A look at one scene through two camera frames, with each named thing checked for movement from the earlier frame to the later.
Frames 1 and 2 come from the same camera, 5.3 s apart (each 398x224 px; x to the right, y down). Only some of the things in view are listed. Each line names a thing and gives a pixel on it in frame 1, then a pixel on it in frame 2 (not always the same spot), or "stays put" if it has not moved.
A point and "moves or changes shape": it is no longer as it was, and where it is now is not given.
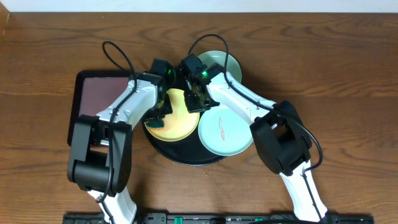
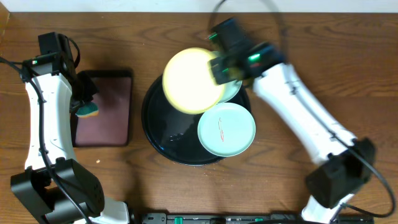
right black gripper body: x=195 y=104 → x=224 y=71
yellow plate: x=181 y=124 moves or changes shape
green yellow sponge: x=155 y=124 → x=89 y=109
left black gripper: x=168 y=111 → x=91 y=89
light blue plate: x=223 y=132 stays put
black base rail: x=222 y=218 stays put
